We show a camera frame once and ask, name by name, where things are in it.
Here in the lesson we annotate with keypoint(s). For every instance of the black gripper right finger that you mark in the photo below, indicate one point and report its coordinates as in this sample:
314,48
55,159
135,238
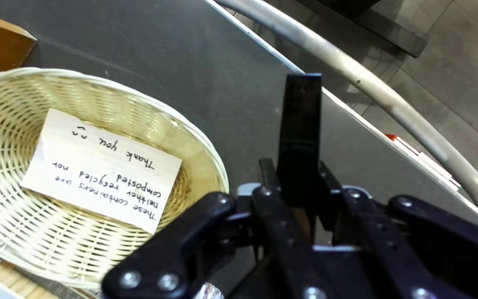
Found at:
417,249

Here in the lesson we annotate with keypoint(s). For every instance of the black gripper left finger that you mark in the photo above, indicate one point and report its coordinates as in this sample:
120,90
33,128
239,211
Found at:
186,252

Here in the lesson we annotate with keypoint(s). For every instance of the woven wicker basket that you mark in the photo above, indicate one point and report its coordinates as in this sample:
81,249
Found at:
62,241

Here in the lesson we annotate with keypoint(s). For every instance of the white handwritten note card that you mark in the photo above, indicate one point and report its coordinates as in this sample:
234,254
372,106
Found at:
101,171

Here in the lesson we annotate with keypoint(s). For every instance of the stainless steel dishwasher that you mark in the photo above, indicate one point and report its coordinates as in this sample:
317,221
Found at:
369,83

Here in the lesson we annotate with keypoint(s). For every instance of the wooden condiment tray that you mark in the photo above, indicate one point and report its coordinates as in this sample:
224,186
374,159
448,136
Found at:
20,284

